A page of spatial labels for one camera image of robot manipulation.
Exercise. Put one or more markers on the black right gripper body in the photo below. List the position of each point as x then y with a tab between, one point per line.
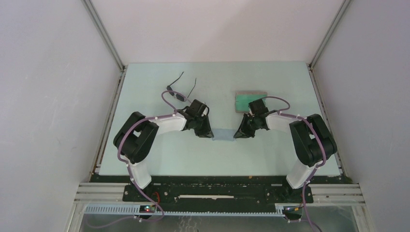
254	123

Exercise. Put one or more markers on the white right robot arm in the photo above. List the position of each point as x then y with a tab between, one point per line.
312	140

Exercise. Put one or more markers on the black round sunglasses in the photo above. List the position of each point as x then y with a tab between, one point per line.
177	95

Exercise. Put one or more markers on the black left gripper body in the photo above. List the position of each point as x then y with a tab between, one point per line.
197	119

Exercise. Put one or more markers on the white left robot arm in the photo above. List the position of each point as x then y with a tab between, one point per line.
137	135

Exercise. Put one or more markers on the light blue cleaning cloth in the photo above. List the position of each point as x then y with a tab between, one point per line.
223	135

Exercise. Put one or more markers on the right aluminium frame post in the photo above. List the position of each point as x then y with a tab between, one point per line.
330	32

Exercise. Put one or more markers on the aluminium frame post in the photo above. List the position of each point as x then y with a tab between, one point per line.
330	32
99	25

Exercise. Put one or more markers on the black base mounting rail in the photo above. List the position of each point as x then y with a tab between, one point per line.
219	194

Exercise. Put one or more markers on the left aluminium frame post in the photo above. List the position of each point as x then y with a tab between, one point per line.
99	25

